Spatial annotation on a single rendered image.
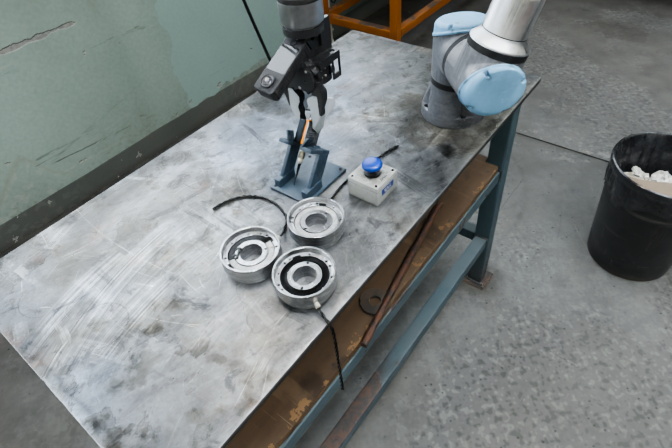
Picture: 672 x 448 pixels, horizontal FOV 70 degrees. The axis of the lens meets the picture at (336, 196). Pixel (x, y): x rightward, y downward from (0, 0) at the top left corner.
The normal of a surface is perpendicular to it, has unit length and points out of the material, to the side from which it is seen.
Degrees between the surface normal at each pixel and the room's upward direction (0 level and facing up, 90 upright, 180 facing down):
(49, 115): 90
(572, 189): 0
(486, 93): 97
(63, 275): 0
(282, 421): 0
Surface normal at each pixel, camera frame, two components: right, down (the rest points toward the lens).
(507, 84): 0.12, 0.76
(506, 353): -0.08, -0.73
